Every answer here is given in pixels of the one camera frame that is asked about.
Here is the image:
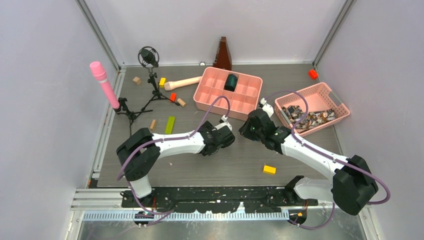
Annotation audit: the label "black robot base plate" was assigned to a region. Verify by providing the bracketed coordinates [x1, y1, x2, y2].
[120, 186, 318, 224]

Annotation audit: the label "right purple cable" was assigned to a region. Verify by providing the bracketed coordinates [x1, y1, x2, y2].
[261, 91, 392, 231]

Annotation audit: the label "wooden cylinder block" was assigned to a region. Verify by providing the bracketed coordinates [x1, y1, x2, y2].
[177, 98, 187, 108]

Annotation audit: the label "brown wooden metronome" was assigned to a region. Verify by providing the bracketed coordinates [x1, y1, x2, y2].
[212, 36, 232, 71]

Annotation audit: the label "small wooden rectangular block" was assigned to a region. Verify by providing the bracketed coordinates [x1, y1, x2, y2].
[150, 119, 157, 130]

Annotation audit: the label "pink perforated basket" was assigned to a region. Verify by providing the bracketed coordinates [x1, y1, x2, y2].
[273, 82, 351, 137]

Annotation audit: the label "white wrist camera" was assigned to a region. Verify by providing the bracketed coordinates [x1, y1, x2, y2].
[214, 115, 233, 131]
[258, 98, 274, 118]

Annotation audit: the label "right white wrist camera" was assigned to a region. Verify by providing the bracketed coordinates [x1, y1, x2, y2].
[258, 98, 274, 118]

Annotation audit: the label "wooden cube block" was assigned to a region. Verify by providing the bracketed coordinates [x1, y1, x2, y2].
[132, 77, 142, 86]

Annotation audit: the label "lime green building plate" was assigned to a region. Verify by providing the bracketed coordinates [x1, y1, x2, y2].
[164, 116, 176, 135]

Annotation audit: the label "pink divided organizer tray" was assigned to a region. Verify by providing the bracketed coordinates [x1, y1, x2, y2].
[193, 67, 263, 121]

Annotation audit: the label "dark green rolled tie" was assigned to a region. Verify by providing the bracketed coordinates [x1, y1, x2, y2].
[223, 73, 238, 92]

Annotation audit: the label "patterned ties in basket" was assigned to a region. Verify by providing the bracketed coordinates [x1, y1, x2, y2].
[282, 105, 337, 130]

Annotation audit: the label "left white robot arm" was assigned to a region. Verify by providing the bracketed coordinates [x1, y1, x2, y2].
[116, 120, 236, 207]

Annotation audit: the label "red block far corner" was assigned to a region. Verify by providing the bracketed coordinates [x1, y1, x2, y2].
[308, 69, 319, 80]

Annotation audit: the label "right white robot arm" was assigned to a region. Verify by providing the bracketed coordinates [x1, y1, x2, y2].
[238, 108, 379, 216]

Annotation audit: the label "small orange block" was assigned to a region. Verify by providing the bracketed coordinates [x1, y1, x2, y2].
[169, 93, 177, 102]

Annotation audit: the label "black microphone with tripod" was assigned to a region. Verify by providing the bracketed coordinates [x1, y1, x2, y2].
[116, 46, 173, 128]

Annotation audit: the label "yellow cube block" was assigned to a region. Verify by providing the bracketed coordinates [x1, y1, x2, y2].
[158, 77, 167, 88]

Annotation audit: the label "yellow block near front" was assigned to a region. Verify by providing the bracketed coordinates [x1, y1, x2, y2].
[262, 165, 277, 175]

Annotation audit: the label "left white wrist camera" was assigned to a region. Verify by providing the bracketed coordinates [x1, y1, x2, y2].
[214, 115, 233, 131]

